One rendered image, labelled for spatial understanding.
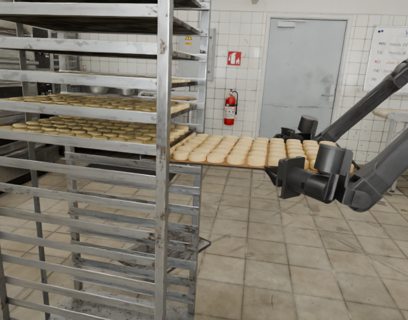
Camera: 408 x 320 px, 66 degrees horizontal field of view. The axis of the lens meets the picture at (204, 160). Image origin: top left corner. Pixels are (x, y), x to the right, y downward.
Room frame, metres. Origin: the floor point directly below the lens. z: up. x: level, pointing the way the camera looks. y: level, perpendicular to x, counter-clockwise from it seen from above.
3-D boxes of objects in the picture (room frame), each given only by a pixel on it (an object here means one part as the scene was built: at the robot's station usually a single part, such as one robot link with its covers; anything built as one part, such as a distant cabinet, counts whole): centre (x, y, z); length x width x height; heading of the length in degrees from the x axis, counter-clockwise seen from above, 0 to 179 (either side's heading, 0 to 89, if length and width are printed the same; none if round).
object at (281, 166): (0.78, -0.19, 1.04); 0.09 x 0.07 x 0.07; 34
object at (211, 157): (0.88, -0.03, 1.03); 0.05 x 0.05 x 0.02
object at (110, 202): (0.93, 0.41, 0.87); 0.64 x 0.03 x 0.03; 78
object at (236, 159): (0.86, -0.09, 1.04); 0.05 x 0.05 x 0.02
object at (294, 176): (0.72, -0.23, 1.03); 0.07 x 0.07 x 0.10; 34
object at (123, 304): (0.93, 0.41, 0.51); 0.64 x 0.03 x 0.03; 78
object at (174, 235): (2.03, 0.25, 0.02); 0.60 x 0.40 x 0.03; 143
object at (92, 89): (4.57, 1.59, 0.95); 0.39 x 0.39 x 0.14
